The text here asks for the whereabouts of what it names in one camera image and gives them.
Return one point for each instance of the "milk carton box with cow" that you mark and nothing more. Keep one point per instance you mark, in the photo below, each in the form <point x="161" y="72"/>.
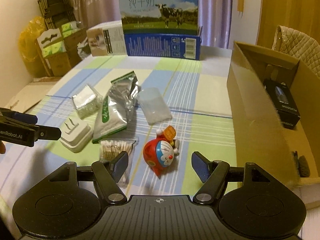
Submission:
<point x="159" y="16"/>

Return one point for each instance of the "checkered tablecloth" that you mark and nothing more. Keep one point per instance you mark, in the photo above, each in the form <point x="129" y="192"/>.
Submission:
<point x="195" y="92"/>

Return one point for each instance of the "cardboard box of green tissues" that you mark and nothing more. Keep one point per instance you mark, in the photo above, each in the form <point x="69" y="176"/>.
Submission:
<point x="58" y="48"/>

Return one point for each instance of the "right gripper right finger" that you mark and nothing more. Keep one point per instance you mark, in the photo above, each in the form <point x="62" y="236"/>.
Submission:
<point x="213" y="176"/>

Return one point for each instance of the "cotton swabs plastic bag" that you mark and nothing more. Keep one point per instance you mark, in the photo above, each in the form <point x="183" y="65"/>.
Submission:
<point x="111" y="148"/>

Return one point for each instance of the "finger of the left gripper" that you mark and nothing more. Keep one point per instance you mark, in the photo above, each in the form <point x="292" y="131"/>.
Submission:
<point x="46" y="133"/>
<point x="22" y="117"/>

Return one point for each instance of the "white plug adapter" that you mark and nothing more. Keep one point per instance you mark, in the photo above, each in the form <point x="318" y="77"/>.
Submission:
<point x="76" y="134"/>

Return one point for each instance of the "beige appliance box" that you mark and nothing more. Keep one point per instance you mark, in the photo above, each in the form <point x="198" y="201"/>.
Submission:
<point x="107" y="39"/>

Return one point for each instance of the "silver green leaf pouch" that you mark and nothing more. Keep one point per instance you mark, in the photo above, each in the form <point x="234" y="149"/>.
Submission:
<point x="117" y="107"/>

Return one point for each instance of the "black folding hand cart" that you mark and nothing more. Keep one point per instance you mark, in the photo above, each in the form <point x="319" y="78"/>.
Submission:
<point x="56" y="12"/>

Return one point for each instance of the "wooden door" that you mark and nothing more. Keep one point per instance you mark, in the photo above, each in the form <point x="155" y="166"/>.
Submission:
<point x="302" y="15"/>

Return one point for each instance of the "blue flat carton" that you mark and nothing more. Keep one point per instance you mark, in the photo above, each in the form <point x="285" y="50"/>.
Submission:
<point x="179" y="46"/>

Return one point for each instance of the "clear box with silver lid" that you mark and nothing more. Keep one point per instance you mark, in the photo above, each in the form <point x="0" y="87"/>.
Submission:
<point x="87" y="101"/>

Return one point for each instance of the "yellow plastic bag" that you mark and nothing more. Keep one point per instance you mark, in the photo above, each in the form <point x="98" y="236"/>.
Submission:
<point x="27" y="45"/>

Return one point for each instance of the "black product box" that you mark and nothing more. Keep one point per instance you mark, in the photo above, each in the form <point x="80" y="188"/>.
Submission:
<point x="283" y="102"/>

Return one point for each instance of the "clear plastic rectangular case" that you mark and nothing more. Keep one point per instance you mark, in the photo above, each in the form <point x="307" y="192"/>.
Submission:
<point x="153" y="106"/>

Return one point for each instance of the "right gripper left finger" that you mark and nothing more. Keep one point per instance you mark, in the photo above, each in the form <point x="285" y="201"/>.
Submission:
<point x="107" y="175"/>

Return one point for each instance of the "red Doraemon toy figure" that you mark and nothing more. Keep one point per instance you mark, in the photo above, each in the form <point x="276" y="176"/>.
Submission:
<point x="159" y="153"/>

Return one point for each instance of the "brown cardboard box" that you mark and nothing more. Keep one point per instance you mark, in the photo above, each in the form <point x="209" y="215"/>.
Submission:
<point x="290" y="155"/>

